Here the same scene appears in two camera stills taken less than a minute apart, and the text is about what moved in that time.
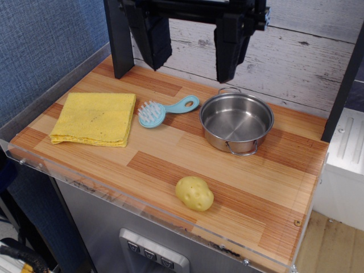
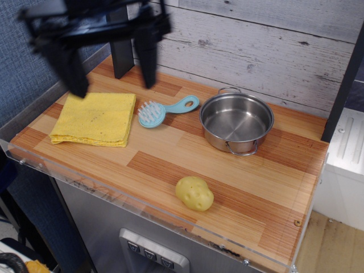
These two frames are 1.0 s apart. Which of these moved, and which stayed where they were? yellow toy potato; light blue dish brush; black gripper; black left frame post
Moved: black gripper
Stayed: yellow toy potato; light blue dish brush; black left frame post
